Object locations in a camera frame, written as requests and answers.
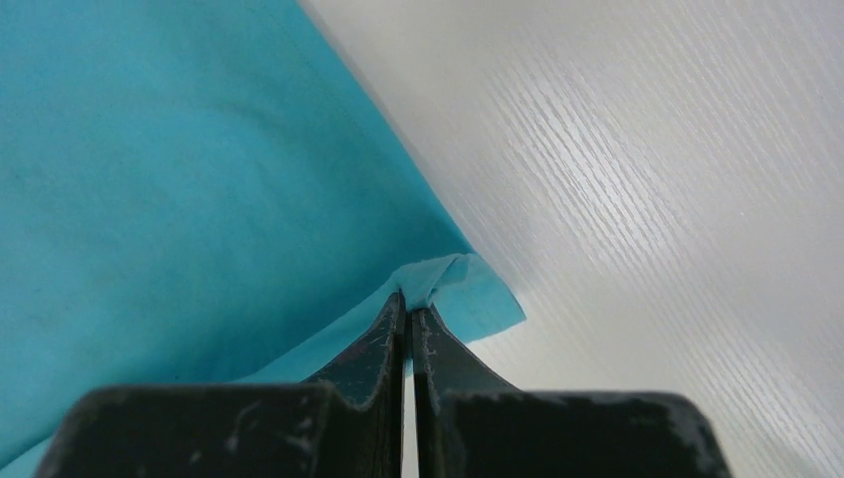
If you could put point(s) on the turquoise t-shirt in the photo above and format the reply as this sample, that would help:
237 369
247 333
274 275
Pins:
200 191

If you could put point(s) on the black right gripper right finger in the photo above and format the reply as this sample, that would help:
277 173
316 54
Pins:
473 423

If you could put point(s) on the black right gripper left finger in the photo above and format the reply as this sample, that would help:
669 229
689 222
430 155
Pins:
345 420

